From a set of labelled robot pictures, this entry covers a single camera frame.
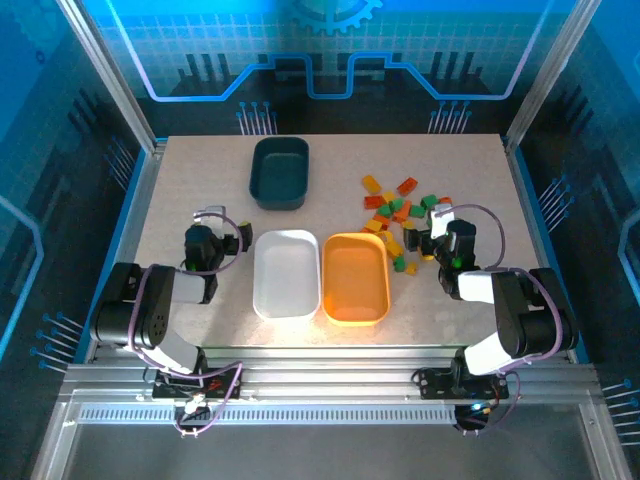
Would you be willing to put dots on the green lego brick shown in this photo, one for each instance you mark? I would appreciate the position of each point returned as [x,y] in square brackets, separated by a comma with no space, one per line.
[428,201]
[397,204]
[399,264]
[384,210]
[417,211]

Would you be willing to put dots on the orange lego brick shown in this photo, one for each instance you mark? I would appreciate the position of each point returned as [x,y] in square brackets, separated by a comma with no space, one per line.
[382,220]
[403,211]
[445,200]

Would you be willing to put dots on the red lego brick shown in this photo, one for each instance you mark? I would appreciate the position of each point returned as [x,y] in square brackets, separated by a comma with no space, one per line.
[374,202]
[407,185]

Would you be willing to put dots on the white plastic container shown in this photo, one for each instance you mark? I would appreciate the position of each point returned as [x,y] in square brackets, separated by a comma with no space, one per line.
[285,275]

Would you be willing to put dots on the dark teal plastic container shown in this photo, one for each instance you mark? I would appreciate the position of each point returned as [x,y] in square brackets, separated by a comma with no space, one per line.
[277,172]

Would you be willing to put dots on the orange plastic container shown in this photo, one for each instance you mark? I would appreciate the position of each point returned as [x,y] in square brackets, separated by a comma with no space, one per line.
[355,280]

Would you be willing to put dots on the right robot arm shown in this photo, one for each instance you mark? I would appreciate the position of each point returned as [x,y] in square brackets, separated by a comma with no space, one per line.
[535,310]

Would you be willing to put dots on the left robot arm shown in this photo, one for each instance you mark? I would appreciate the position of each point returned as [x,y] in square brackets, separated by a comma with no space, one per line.
[125,305]

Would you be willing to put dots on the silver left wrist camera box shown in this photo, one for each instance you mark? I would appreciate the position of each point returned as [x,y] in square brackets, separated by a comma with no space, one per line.
[212,214]

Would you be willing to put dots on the aluminium table side rail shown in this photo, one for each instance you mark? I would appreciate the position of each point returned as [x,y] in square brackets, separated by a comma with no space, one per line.
[141,200]
[527,200]

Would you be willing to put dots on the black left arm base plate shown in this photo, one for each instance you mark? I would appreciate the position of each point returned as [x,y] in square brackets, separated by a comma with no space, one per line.
[225,387]

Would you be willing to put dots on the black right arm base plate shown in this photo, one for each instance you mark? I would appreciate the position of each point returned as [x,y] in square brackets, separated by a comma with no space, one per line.
[432,387]

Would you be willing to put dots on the aluminium frame post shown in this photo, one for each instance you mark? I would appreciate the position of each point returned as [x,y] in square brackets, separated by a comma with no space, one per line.
[112,75]
[551,75]

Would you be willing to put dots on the lower aluminium frame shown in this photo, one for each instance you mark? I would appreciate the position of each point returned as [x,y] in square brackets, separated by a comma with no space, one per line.
[605,440]

